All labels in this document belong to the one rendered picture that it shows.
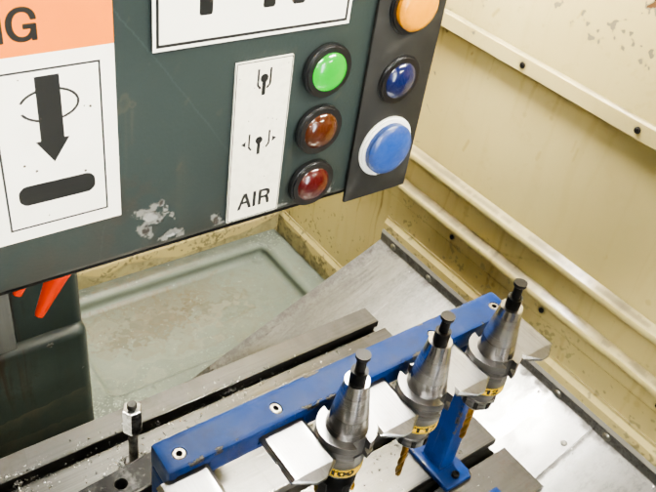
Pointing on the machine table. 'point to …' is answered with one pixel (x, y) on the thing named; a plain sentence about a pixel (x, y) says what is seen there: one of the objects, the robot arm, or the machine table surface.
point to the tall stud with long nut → (132, 424)
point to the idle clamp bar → (126, 478)
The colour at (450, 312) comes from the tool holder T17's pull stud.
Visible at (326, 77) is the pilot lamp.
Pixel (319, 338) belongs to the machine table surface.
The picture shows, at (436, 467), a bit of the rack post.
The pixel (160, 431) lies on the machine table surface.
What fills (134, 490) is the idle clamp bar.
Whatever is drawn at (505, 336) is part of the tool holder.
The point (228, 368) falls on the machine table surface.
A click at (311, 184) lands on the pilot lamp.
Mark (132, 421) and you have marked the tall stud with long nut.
